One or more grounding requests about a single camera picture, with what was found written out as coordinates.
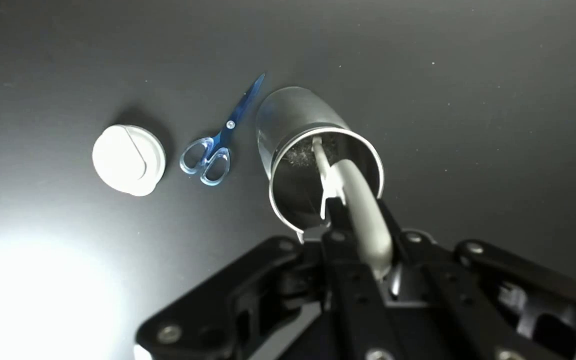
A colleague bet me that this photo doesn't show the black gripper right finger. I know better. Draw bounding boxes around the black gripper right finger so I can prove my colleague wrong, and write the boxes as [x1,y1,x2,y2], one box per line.
[373,197,576,360]

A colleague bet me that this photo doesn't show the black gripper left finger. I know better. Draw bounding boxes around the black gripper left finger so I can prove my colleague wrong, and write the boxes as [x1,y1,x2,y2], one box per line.
[133,225,385,360]

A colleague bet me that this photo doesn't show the white handled bottle brush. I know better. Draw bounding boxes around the white handled bottle brush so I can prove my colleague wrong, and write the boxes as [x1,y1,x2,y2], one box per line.
[308,136,396,277]

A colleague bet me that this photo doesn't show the stainless steel flask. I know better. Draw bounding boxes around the stainless steel flask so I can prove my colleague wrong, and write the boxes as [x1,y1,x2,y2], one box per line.
[254,84,387,244]

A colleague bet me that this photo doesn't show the white round flask lid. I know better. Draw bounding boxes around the white round flask lid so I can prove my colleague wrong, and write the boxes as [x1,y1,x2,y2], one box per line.
[89,120,167,200]

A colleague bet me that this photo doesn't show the blue handled scissors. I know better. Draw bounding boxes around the blue handled scissors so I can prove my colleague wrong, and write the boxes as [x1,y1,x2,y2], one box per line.
[177,70,268,188]

